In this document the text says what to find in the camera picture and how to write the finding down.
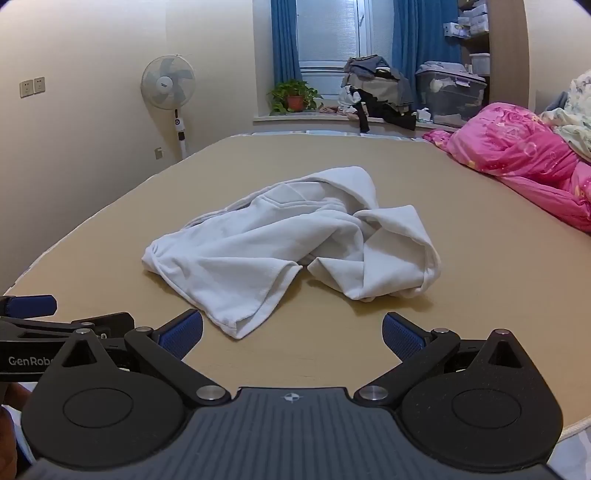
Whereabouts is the window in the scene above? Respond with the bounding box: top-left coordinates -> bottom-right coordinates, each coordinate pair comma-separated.
295,0 -> 396,100

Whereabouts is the green potted plant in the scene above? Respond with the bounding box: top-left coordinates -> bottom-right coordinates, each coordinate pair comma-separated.
267,80 -> 323,115

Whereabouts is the wooden shelf unit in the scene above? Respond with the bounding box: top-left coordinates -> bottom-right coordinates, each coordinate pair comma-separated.
457,0 -> 530,116

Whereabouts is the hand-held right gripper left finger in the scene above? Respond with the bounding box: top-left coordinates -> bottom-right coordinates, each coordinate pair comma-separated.
61,309 -> 232,409

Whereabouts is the floral blanket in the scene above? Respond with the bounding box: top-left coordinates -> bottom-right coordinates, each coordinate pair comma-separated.
540,69 -> 591,163

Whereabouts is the white standing fan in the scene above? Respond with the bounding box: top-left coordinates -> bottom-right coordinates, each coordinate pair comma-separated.
141,54 -> 197,162

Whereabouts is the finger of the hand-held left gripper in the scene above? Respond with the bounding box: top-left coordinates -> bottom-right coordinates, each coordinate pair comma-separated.
0,294 -> 59,319
0,311 -> 136,343

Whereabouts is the pink quilt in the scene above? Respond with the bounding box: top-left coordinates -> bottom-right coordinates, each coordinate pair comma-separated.
422,102 -> 591,234

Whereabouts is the light blue folded cloth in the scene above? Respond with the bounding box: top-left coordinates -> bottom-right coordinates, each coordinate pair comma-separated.
418,60 -> 468,75

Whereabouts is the pile of dark clothes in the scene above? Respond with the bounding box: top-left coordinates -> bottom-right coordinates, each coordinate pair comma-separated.
338,54 -> 419,136

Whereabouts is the white garment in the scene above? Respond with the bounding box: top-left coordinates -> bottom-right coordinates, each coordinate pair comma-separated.
141,166 -> 443,340

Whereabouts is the stack of white boxes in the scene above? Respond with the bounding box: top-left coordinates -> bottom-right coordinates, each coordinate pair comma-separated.
443,0 -> 490,38

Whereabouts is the blue curtain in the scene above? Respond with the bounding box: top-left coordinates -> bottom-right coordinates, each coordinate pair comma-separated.
270,0 -> 304,93
392,0 -> 467,109

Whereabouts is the clear plastic storage box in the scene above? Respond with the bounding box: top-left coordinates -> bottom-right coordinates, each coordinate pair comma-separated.
416,65 -> 489,129

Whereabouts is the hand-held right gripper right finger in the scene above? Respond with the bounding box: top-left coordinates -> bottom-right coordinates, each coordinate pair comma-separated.
352,311 -> 533,408

